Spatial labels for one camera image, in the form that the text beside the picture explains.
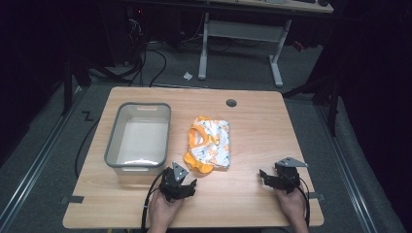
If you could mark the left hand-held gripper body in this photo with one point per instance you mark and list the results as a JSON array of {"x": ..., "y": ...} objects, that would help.
[{"x": 172, "y": 186}]

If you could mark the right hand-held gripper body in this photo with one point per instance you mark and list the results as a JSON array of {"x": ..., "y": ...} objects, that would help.
[{"x": 287, "y": 176}]

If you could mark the person's left hand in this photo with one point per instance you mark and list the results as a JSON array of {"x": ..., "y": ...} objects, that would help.
[{"x": 163, "y": 212}]

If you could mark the person's right hand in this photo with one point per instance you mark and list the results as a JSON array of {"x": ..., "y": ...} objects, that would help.
[{"x": 293, "y": 205}]

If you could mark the orange and white baby garment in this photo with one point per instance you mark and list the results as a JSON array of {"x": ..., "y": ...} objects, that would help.
[{"x": 210, "y": 142}]

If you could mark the white plastic bin grey rim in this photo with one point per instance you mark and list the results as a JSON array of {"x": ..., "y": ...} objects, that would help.
[{"x": 141, "y": 142}]

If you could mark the black metal stand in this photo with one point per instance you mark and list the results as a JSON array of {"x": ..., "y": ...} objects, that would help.
[
  {"x": 332, "y": 103},
  {"x": 67, "y": 87}
]

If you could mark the white paper scrap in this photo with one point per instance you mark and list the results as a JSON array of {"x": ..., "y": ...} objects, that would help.
[{"x": 188, "y": 76}]

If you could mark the desk with white legs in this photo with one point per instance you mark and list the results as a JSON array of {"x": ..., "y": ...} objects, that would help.
[{"x": 241, "y": 30}]

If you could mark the grey table edge bracket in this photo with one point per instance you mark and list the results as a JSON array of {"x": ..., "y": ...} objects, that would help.
[
  {"x": 317, "y": 196},
  {"x": 74, "y": 199}
]

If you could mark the metal floor rail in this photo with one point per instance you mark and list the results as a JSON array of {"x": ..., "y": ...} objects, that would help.
[
  {"x": 348, "y": 174},
  {"x": 35, "y": 168}
]

